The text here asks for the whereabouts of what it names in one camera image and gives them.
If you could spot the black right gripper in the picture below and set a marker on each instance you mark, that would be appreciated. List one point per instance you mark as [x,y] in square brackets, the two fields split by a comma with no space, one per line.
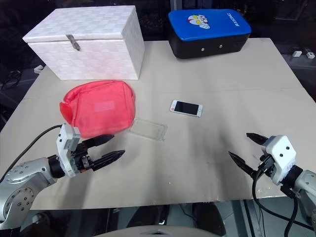
[267,165]

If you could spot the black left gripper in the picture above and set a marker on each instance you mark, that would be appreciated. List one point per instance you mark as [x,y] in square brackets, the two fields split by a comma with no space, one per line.
[82,158]

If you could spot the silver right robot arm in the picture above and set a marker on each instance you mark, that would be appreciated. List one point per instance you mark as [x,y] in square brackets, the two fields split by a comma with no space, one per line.
[302,190]

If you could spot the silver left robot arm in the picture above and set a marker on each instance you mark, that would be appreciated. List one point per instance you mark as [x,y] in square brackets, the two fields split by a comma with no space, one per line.
[19,180]

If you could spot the clear phone case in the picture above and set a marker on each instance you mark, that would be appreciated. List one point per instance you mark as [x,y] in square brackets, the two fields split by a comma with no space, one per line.
[148,129]

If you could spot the blue and black padded case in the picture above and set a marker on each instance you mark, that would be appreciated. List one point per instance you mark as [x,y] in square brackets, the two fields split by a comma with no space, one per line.
[209,32]

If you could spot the red fabric pouch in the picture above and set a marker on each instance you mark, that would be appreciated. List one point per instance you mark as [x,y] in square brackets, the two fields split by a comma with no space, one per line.
[98,111]

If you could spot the dark rounded shape under table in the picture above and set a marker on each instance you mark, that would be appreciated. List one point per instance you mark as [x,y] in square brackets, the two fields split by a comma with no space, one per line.
[209,214]

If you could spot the white smartphone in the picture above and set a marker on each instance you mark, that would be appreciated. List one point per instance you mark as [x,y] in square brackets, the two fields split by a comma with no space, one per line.
[186,107]

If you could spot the white woven storage box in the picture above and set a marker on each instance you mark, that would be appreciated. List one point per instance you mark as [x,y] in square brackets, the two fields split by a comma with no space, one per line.
[84,42]

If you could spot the small white box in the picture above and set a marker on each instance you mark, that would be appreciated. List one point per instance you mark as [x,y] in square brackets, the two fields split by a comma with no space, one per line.
[309,54]
[297,53]

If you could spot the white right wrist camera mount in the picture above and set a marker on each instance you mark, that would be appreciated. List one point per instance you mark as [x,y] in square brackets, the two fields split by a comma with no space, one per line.
[281,158]

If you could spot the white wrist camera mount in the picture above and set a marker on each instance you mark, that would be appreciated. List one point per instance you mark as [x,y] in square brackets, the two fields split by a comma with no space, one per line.
[66,143]
[281,158]

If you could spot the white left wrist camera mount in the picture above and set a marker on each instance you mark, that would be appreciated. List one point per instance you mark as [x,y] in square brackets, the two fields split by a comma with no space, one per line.
[66,143]

